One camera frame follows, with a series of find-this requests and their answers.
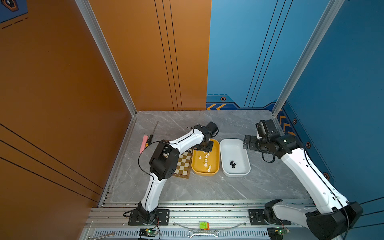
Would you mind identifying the white chess pieces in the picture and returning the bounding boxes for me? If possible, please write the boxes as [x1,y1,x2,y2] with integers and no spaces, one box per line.
[198,151,212,172]

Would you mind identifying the black chess pieces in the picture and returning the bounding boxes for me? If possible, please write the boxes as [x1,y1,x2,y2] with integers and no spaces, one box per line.
[230,161,236,169]

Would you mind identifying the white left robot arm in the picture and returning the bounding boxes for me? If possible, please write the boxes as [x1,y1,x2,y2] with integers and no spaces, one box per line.
[137,122,219,225]

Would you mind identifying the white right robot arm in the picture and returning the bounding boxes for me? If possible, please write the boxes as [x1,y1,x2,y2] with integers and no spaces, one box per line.
[244,120,363,240]

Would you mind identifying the green circuit board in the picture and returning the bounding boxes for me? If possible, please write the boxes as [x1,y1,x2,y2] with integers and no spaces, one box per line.
[139,229,159,239]

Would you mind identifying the yellow plastic tray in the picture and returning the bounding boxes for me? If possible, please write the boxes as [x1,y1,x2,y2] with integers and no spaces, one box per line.
[192,140,220,177]

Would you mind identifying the white plastic tray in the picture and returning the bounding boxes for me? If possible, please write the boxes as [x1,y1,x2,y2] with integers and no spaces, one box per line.
[220,139,251,177]

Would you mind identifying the brown chessboard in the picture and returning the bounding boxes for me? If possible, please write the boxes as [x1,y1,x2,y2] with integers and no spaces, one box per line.
[173,149,193,179]

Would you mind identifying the green orange small box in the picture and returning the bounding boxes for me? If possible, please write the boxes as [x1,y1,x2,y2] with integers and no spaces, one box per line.
[199,222,210,231]

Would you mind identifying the silver wrench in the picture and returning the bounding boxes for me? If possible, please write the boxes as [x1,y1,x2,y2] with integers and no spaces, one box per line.
[187,230,220,239]

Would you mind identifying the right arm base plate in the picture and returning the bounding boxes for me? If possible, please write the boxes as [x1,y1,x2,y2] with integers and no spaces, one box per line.
[248,209,292,226]

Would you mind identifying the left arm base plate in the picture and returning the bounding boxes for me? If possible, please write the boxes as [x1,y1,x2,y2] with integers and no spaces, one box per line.
[128,209,170,226]

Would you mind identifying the aluminium right corner post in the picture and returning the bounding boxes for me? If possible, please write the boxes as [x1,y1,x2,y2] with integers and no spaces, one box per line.
[272,0,345,117]

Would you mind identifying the aluminium corner post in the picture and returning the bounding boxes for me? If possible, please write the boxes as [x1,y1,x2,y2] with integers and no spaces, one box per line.
[272,0,345,117]
[75,0,138,117]

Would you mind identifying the aluminium left corner post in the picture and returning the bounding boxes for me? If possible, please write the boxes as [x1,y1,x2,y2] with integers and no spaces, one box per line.
[75,0,138,117]

